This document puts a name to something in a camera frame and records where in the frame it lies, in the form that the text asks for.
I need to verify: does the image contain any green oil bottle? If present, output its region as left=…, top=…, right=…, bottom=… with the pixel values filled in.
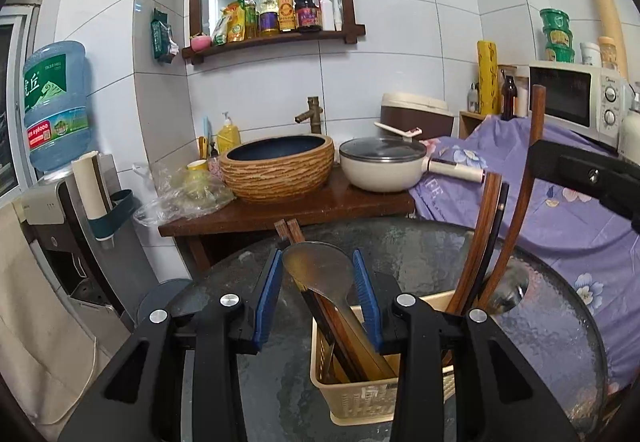
left=242, top=0, right=260, bottom=40

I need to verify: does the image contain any wooden box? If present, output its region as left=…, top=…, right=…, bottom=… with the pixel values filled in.
left=458, top=110, right=488, bottom=140

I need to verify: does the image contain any white rice paddle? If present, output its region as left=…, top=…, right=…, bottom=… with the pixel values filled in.
left=374, top=121, right=423, bottom=141

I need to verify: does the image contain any woven pattern wash basin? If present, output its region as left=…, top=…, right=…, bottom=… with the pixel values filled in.
left=219, top=134, right=335, bottom=203

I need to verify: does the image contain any teal cup holder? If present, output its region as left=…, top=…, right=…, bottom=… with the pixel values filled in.
left=87, top=189, right=143, bottom=243

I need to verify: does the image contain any yellow packet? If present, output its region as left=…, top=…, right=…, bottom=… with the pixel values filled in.
left=225, top=2, right=247, bottom=43

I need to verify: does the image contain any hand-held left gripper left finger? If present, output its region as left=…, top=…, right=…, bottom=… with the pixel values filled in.
left=57, top=249, right=285, bottom=442

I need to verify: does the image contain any cream perforated utensil holder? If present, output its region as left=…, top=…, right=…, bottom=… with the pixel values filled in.
left=310, top=291, right=478, bottom=427

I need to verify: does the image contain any white paper cup stack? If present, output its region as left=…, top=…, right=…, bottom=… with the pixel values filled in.
left=71, top=151, right=113, bottom=217

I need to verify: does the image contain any yellow roll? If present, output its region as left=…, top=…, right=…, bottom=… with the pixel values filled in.
left=476, top=40, right=501, bottom=117

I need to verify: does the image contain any green hanging packet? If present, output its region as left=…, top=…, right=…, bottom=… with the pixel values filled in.
left=150, top=8, right=179, bottom=65

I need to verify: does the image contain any white microwave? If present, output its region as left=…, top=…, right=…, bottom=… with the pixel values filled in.
left=527, top=60, right=628, bottom=145

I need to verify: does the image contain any clear plastic bag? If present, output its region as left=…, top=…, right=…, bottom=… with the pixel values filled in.
left=132, top=161, right=236, bottom=227

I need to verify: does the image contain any yellow label bottle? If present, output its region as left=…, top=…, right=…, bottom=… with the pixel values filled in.
left=276, top=0, right=297, bottom=33

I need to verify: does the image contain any round glass table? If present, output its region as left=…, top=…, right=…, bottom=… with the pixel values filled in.
left=170, top=217, right=608, bottom=442

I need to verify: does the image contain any dark soy sauce bottle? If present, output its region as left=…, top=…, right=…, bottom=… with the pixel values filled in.
left=294, top=0, right=322, bottom=33

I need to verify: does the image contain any brown white rice cooker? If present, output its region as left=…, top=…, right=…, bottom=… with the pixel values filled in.
left=380, top=92, right=455, bottom=140

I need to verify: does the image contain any yellow jar with cream lid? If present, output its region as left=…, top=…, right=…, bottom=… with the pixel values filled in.
left=598, top=36, right=619, bottom=71

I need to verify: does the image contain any white tub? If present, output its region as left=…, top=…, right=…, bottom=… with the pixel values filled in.
left=580, top=42, right=602, bottom=68

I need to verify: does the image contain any grey water dispenser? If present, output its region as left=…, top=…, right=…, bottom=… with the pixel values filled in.
left=20, top=154, right=151, bottom=327

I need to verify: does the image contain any purple floral cloth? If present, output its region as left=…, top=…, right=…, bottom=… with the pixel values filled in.
left=410, top=114, right=640, bottom=390

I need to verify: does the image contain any blue water jug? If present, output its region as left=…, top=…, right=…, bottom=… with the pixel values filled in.
left=22, top=40, right=96, bottom=175

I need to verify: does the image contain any cream pan with glass lid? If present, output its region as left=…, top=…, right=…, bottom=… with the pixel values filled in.
left=339, top=137, right=487, bottom=193

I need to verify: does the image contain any wooden washstand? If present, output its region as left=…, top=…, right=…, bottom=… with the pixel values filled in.
left=158, top=169, right=417, bottom=275

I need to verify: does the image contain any black chopstick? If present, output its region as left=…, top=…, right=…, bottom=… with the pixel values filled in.
left=470, top=182, right=511, bottom=310

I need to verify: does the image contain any white kettle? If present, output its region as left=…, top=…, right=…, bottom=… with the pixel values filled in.
left=617, top=82, right=640, bottom=160

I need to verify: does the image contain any brown glass bottle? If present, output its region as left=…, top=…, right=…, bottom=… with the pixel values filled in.
left=501, top=76, right=517, bottom=121

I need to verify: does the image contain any brass faucet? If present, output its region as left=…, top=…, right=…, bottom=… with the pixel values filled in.
left=294, top=96, right=323, bottom=137

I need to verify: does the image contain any yellow soap dispenser bottle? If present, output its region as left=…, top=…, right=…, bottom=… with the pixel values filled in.
left=216, top=110, right=242, bottom=155

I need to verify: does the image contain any green white packet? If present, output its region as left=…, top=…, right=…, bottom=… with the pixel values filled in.
left=211, top=9, right=231, bottom=46

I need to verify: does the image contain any beige tall roll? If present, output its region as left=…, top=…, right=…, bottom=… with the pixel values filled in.
left=579, top=0, right=630, bottom=77

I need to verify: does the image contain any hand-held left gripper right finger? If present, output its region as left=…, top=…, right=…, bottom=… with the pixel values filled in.
left=352, top=249, right=583, bottom=442

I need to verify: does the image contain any purple label bottle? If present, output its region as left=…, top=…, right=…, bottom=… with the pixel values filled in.
left=257, top=0, right=281, bottom=36

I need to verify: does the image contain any blue trash bin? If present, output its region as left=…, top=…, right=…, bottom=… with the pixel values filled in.
left=137, top=279, right=193, bottom=323

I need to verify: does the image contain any steel spoon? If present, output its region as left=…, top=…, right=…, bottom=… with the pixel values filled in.
left=282, top=242, right=401, bottom=382
left=487, top=262, right=530, bottom=315

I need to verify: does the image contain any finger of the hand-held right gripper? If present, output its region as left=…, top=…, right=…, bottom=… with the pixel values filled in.
left=527, top=139, right=618, bottom=203

